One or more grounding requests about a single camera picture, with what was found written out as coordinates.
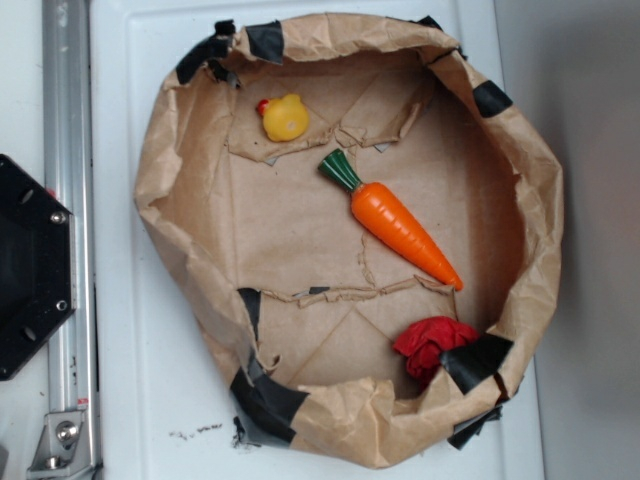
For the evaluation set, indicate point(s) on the yellow rubber duck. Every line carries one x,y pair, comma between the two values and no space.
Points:
283,119

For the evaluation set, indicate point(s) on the brown paper bag tray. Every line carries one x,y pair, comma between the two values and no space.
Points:
298,303

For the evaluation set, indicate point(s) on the orange plastic toy carrot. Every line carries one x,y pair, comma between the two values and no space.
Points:
379,210

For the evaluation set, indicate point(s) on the crumpled red cloth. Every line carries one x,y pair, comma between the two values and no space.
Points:
422,343

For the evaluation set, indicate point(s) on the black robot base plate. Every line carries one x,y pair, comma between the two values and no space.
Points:
36,267

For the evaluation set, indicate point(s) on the aluminium extrusion rail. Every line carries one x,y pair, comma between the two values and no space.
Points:
72,350

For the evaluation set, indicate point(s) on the metal corner bracket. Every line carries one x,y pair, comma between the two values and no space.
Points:
63,449

